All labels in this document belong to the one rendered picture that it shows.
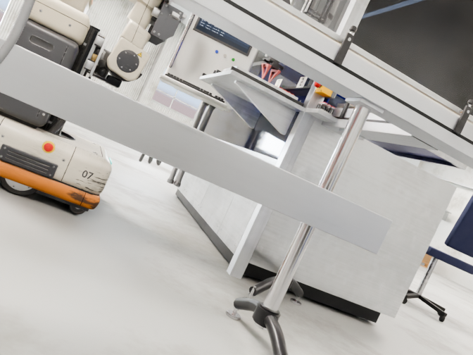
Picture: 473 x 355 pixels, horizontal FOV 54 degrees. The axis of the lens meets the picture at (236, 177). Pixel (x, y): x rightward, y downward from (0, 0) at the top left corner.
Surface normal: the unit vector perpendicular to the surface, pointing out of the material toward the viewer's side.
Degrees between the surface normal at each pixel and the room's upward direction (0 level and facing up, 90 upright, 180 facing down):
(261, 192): 90
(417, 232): 90
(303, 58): 90
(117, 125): 90
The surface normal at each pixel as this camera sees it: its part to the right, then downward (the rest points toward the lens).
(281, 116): 0.28, 0.16
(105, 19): 0.52, 0.26
